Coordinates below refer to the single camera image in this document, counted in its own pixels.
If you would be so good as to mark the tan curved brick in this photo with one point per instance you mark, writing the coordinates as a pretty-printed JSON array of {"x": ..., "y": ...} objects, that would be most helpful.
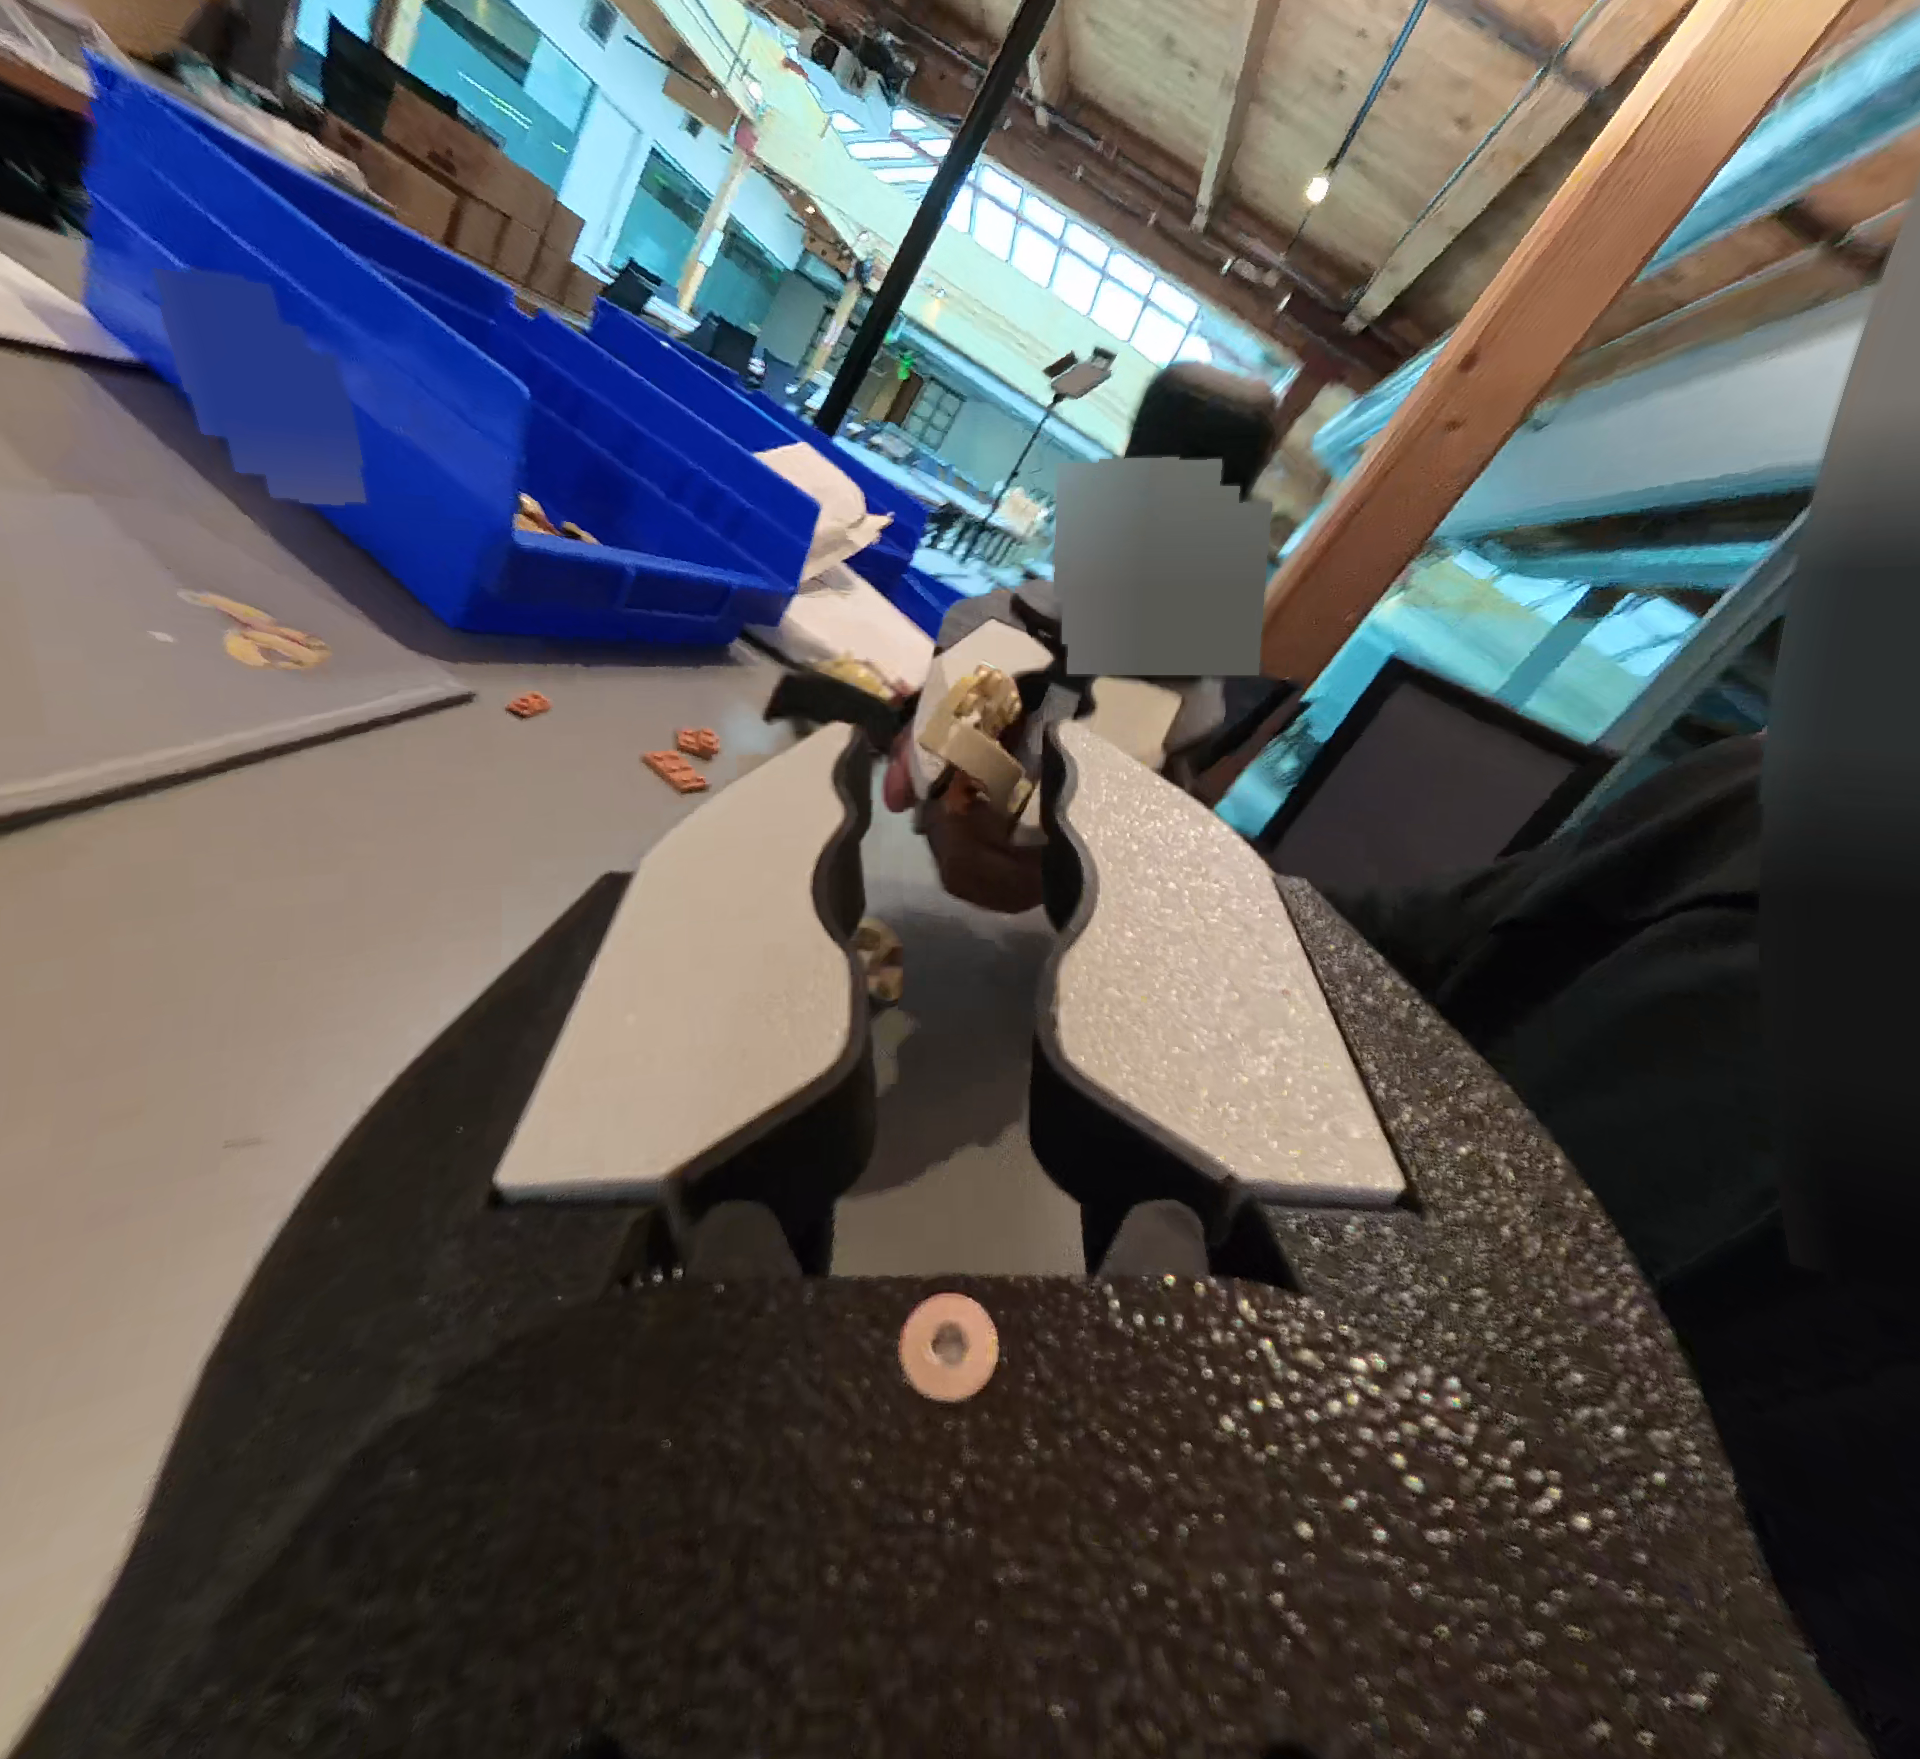
[{"x": 881, "y": 964}]

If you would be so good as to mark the stack of cardboard boxes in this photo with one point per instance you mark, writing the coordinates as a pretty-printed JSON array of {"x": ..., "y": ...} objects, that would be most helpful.
[{"x": 450, "y": 185}]

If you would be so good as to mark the grey instruction booklet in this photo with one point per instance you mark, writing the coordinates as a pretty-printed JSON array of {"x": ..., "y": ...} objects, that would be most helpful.
[{"x": 152, "y": 681}]

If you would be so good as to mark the studio light on stand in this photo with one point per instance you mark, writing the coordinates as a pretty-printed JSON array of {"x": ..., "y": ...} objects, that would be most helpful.
[{"x": 1075, "y": 379}]

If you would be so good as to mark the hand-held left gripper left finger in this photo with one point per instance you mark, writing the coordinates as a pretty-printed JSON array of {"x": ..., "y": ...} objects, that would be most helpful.
[{"x": 690, "y": 1009}]

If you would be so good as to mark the black computer monitor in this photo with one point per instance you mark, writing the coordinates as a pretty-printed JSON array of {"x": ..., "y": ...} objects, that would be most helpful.
[{"x": 1426, "y": 785}]

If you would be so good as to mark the black floor lamp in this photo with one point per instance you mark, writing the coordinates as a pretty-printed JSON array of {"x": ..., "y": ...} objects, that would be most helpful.
[{"x": 1021, "y": 79}]

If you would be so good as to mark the white printed paper sheet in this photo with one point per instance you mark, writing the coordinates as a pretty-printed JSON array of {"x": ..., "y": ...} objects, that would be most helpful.
[{"x": 855, "y": 636}]

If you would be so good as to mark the blue plastic bin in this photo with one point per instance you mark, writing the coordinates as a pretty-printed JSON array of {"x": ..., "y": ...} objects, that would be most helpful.
[
  {"x": 738, "y": 395},
  {"x": 240, "y": 291}
]

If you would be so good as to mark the orange plate brick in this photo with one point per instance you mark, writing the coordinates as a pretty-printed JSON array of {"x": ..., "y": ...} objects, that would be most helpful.
[{"x": 673, "y": 769}]

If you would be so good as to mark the white plastic bag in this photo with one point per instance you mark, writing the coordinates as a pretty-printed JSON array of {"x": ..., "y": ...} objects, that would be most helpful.
[{"x": 826, "y": 507}]

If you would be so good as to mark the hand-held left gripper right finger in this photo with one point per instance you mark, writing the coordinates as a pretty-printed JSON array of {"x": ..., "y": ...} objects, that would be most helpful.
[{"x": 1216, "y": 1026}]

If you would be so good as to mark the tiny reddish-brown brick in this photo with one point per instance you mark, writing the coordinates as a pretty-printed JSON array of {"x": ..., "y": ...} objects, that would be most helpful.
[{"x": 529, "y": 707}]

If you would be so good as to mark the person's black jacket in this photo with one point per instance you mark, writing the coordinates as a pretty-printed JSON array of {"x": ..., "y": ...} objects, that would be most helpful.
[{"x": 1680, "y": 1100}]

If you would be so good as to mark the pile of small toy bricks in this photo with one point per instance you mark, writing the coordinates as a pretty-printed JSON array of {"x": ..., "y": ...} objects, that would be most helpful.
[{"x": 550, "y": 525}]

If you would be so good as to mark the yellow plate brick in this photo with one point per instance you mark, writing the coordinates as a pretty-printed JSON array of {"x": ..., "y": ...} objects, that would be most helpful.
[{"x": 976, "y": 724}]

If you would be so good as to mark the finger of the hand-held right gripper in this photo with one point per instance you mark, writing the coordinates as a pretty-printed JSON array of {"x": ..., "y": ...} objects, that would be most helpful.
[
  {"x": 1119, "y": 719},
  {"x": 992, "y": 629}
]

